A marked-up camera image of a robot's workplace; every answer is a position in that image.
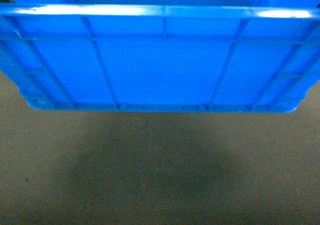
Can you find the large blue plastic crate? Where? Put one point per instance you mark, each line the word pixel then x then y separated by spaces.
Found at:
pixel 198 56

